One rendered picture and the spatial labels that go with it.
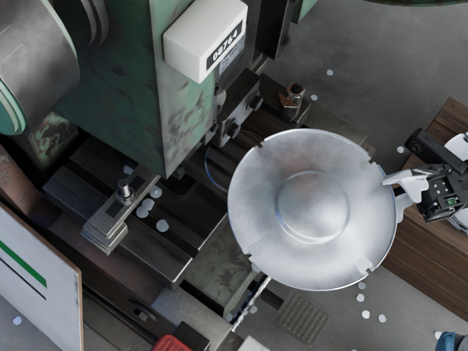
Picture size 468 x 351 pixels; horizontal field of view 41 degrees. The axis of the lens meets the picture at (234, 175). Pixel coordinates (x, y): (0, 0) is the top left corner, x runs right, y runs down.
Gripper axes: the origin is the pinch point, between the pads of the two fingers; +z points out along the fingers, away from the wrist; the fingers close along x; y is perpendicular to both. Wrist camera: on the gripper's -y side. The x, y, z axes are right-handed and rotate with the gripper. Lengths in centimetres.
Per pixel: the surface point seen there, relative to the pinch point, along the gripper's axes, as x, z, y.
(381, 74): 74, -55, -65
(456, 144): 35, -43, -19
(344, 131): 12.1, -5.0, -18.1
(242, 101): -19.4, 23.2, -11.6
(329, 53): 74, -41, -77
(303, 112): 6.3, 4.4, -21.3
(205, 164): -0.4, 27.4, -11.8
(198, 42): -55, 36, 3
